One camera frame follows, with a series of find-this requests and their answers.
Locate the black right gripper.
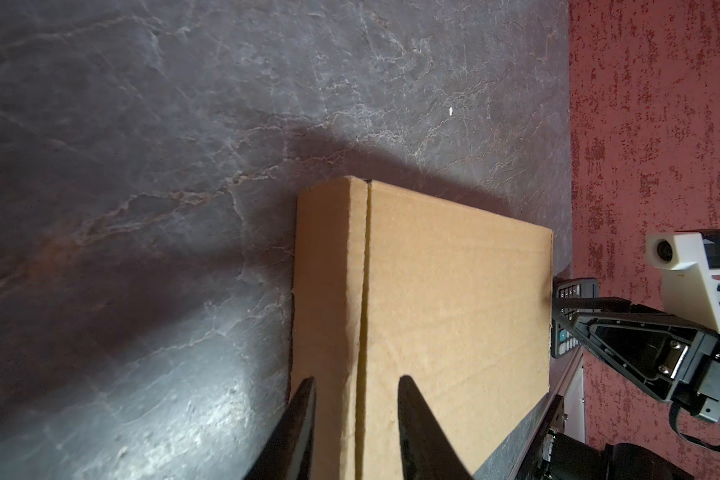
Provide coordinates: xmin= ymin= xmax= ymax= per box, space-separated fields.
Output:
xmin=552 ymin=297 xmax=720 ymax=422

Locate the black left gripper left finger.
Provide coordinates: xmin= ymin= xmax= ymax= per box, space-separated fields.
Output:
xmin=244 ymin=377 xmax=317 ymax=480

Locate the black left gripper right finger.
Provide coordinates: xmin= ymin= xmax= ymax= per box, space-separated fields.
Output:
xmin=397 ymin=375 xmax=472 ymax=480

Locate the brown cardboard box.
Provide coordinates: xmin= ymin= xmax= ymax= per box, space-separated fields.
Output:
xmin=291 ymin=177 xmax=554 ymax=479

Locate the black calculator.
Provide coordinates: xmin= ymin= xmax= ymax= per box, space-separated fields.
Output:
xmin=550 ymin=277 xmax=599 ymax=359

